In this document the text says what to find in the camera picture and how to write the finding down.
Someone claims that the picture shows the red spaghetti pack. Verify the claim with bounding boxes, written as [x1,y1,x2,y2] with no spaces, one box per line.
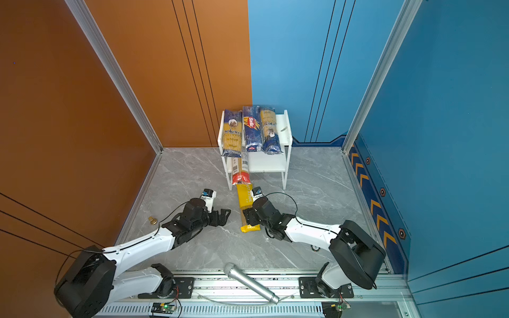
[232,151,251,186]

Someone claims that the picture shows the blue yellow portrait spaghetti pack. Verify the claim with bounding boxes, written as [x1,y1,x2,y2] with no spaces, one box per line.
[260,107,282,154]

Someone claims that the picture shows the dark blue Barilla spaghetti pack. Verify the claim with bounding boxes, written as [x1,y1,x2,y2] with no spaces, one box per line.
[243,106,262,152]

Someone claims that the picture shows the blue yellow pasta bag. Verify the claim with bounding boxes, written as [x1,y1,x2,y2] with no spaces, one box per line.
[221,110,243,158]

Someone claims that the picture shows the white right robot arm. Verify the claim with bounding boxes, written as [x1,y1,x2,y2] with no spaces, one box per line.
[243,196,387,298]

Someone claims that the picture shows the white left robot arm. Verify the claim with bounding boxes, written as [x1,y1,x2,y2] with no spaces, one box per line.
[54,197,231,317]

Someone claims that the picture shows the white metal shelf rack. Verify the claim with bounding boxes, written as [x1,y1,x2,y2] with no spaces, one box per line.
[217,109,293,191]

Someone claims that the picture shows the silver microphone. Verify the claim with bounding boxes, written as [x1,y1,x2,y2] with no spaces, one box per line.
[223,263,280,304]

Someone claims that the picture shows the green circuit board left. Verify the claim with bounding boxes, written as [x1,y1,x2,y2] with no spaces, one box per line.
[151,302,180,317]

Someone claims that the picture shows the circuit board right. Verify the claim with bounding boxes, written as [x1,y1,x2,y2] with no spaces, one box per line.
[322,302,351,318]

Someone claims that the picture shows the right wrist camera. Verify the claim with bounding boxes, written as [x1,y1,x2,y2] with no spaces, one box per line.
[251,187,264,202]

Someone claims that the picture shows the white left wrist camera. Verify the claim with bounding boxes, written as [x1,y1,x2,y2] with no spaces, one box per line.
[200,188,217,213]

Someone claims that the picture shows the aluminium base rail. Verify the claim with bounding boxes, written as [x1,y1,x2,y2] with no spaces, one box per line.
[97,270,420,317]

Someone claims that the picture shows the aluminium corner post right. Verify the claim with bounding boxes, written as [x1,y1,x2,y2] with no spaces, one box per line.
[342,0,422,155]

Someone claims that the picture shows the aluminium corner post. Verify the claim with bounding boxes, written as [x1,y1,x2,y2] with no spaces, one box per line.
[65,0,164,155]
[342,0,422,155]

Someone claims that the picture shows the aluminium corner post left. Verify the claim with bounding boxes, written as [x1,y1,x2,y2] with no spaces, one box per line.
[65,0,164,155]

